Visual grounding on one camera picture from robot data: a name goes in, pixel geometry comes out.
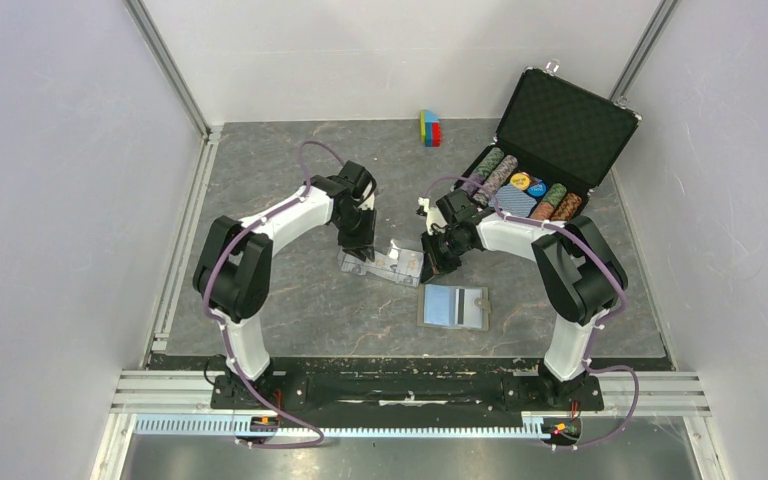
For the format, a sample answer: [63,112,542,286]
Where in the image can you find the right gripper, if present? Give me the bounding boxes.
[420,227,471,283]

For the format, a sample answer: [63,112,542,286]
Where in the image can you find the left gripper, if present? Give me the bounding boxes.
[334,206,379,264]

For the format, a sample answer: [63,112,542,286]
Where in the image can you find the clear plastic card sleeve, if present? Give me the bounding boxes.
[337,239,424,288]

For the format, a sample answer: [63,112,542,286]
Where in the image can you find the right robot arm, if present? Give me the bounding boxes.
[418,190,628,408]

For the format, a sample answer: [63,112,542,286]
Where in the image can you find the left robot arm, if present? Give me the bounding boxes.
[192,162,377,408]

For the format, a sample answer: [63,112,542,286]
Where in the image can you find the blue playing card deck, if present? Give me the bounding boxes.
[495,184,537,218]

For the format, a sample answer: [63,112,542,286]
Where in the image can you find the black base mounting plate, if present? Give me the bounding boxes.
[210,357,605,429]

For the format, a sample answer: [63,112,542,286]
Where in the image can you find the yellow dealer chip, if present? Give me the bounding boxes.
[509,172,532,191]

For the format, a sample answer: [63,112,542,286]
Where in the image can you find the blue dealer chip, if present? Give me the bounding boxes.
[526,182,548,198]

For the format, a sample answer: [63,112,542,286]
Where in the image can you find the colourful toy block stack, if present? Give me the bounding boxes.
[419,109,442,147]

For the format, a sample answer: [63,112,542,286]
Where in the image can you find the black poker chip case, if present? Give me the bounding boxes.
[454,67,641,221]

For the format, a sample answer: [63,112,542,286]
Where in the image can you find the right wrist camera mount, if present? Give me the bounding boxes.
[416,197,447,235]

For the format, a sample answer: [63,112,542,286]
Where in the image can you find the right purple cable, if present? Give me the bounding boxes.
[423,174,641,452]

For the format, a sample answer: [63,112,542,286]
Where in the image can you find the white slotted cable duct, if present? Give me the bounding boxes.
[134,413,550,441]

